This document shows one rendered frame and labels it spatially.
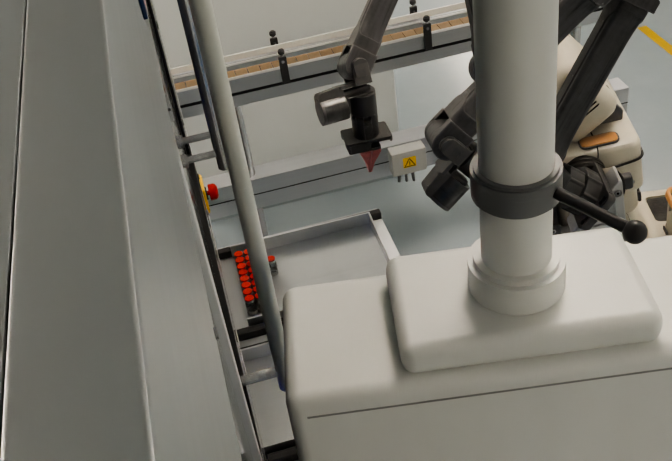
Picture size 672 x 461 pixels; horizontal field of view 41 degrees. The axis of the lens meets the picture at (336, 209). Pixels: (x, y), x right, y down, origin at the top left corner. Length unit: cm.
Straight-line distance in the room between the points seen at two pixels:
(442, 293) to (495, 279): 7
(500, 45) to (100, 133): 53
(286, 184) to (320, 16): 72
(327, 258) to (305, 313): 111
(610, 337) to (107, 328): 77
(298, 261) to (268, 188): 94
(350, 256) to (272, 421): 49
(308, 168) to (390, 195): 80
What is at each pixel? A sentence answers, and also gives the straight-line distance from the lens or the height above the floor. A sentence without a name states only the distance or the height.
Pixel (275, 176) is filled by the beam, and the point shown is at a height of 54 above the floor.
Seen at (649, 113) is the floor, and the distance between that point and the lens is 425.
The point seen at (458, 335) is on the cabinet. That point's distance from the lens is 91.
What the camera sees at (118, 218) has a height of 210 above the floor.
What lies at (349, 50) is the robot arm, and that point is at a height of 136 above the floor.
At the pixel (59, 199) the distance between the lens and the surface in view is 25.
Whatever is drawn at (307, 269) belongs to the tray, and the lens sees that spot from 209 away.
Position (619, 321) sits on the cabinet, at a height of 158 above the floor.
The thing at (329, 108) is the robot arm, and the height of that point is 127.
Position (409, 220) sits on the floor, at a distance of 361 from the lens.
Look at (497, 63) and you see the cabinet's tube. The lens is 77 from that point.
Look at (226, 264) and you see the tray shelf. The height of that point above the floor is 88.
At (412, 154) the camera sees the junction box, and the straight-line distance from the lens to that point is 304.
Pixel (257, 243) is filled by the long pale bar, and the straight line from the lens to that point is 122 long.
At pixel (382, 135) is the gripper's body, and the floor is 117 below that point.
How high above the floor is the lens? 223
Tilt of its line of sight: 37 degrees down
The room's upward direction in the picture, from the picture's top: 9 degrees counter-clockwise
